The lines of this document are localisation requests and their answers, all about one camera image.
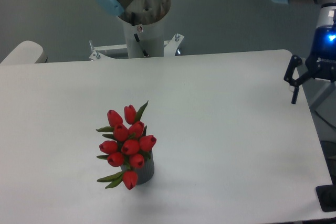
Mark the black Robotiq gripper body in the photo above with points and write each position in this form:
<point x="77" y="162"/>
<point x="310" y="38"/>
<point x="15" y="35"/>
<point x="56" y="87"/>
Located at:
<point x="321" y="60"/>

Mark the red tulip bouquet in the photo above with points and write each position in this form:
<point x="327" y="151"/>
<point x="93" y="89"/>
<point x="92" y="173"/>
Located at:
<point x="124" y="135"/>

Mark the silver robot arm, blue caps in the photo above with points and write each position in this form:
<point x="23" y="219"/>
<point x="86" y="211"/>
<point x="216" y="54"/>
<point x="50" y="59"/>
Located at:
<point x="297" y="72"/>

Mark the dark grey ribbed vase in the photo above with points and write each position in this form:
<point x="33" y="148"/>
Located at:
<point x="141" y="164"/>

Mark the black device at table edge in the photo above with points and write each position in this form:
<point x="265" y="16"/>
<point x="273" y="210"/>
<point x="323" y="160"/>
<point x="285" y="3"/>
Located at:
<point x="326" y="197"/>

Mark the beige chair armrest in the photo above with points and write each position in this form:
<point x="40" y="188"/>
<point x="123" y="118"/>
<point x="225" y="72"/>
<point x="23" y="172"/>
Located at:
<point x="27" y="52"/>

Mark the white metal base bracket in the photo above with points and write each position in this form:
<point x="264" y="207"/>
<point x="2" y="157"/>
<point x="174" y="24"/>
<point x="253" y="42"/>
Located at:
<point x="171" y="48"/>

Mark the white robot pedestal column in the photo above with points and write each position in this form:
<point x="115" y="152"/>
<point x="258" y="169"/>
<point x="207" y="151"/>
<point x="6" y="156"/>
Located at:
<point x="144" y="40"/>

